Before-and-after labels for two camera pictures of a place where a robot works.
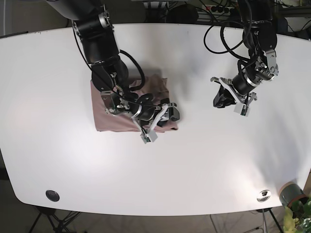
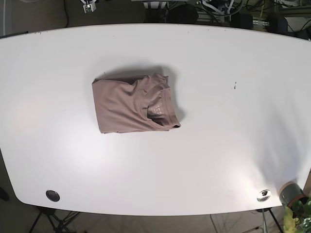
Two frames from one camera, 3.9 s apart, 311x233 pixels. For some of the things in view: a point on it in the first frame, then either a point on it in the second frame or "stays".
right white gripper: x=225 y=97 → x=221 y=6
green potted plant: x=297 y=217 stays
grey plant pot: x=290 y=192 stays
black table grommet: x=52 y=195 stays
